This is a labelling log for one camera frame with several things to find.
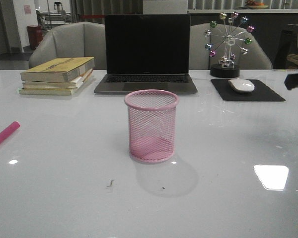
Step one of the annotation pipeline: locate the black mouse pad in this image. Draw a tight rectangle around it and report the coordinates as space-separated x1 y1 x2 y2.
211 79 287 102

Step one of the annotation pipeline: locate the yellow book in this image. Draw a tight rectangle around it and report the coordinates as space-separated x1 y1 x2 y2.
20 57 95 82
18 80 88 96

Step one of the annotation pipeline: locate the ferris wheel desk toy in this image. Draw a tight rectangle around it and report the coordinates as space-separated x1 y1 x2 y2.
204 11 255 78

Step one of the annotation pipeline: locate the grey armchair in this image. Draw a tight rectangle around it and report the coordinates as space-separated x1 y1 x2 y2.
29 22 106 70
189 23 272 70

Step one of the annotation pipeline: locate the dark grey laptop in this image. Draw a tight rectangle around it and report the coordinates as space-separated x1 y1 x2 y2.
94 14 197 95

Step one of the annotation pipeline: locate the red trash bin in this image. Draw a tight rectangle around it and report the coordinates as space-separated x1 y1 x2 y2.
27 25 43 50

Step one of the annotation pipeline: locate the white computer mouse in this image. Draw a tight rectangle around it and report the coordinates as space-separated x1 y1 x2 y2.
228 78 255 93

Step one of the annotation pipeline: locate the top yellow book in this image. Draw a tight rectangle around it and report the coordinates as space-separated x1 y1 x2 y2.
20 57 95 82

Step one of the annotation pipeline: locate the middle cream book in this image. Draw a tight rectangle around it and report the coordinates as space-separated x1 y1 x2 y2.
22 69 93 89

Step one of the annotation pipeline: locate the right grey armchair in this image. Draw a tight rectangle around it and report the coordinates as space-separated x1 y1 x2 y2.
189 23 272 70

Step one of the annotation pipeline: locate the bottom yellow book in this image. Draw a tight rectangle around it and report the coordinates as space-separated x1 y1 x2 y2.
18 80 88 96

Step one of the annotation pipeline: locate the pink mesh pen holder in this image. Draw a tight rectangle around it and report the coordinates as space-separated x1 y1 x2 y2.
124 89 179 163

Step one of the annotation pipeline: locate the left grey armchair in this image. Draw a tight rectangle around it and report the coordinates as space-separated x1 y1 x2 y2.
29 22 106 70

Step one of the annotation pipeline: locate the pink highlighter pen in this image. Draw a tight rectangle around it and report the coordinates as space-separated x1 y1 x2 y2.
0 121 20 144

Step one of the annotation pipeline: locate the red barrier belt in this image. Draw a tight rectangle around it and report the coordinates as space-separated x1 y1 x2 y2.
79 14 105 19

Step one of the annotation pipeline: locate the fruit bowl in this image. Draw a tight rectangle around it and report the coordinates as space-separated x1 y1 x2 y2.
245 0 268 9

